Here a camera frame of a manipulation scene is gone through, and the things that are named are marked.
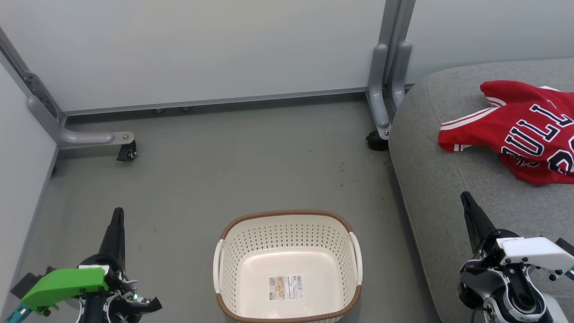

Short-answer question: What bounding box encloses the paper label sticker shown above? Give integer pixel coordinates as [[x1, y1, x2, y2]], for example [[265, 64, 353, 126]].
[[268, 274, 305, 301]]

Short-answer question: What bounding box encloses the black caster wheel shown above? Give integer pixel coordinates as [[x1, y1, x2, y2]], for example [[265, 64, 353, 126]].
[[365, 130, 390, 152], [116, 140, 138, 162]]

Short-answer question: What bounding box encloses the cream perforated laundry basket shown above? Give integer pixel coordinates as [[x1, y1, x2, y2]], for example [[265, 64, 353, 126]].
[[213, 209, 363, 323]]

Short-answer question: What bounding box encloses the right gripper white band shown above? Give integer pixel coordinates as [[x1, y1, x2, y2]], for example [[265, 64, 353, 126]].
[[460, 191, 574, 272]]

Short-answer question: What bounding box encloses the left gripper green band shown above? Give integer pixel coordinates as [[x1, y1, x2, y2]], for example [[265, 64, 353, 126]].
[[21, 207, 126, 315]]

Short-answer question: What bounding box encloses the red basketball jersey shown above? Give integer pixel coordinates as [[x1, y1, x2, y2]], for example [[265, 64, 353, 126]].
[[438, 80, 574, 186]]

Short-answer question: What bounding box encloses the grey fabric sofa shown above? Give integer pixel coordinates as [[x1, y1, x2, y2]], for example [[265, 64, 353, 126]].
[[387, 57, 574, 323]]

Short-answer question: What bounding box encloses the grey partition bottom rail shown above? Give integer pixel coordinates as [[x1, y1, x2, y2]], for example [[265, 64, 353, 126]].
[[62, 86, 371, 118]]

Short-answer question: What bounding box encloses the grey partition foot with bolts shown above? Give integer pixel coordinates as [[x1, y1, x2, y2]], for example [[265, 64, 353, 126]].
[[0, 26, 135, 151]]

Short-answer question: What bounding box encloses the grey partition post foot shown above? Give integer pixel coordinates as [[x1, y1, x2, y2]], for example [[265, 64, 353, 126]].
[[366, 0, 416, 141]]

